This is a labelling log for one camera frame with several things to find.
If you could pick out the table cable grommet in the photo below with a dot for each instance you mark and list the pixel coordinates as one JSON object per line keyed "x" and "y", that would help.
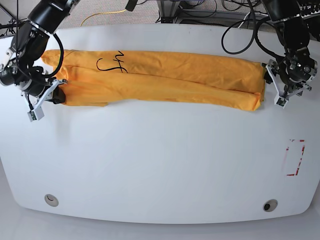
{"x": 270, "y": 205}
{"x": 51, "y": 200}

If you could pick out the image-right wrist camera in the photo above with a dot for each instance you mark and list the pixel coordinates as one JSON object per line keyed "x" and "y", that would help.
{"x": 280, "y": 101}

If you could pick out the orange T-shirt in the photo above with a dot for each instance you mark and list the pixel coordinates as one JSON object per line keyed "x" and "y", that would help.
{"x": 98, "y": 78}

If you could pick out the black arm cable image-right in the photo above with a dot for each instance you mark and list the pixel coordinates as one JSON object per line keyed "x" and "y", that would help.
{"x": 235, "y": 42}

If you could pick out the aluminium frame stand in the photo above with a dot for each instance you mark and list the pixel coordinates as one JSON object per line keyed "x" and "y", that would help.
{"x": 177, "y": 11}

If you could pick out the right table cable grommet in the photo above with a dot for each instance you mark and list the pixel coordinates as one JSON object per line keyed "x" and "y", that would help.
{"x": 270, "y": 205}

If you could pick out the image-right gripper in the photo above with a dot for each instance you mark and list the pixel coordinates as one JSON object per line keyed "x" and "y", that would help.
{"x": 288, "y": 80}

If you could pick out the red tape rectangle marking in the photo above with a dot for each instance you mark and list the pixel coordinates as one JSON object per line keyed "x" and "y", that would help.
{"x": 293, "y": 157}

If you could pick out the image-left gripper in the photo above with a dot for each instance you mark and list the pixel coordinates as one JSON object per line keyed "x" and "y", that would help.
{"x": 37, "y": 93}

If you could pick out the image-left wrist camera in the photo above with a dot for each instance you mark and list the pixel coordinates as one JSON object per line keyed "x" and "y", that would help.
{"x": 35, "y": 114}

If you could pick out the left table cable grommet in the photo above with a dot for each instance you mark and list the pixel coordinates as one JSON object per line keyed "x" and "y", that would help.
{"x": 51, "y": 200}

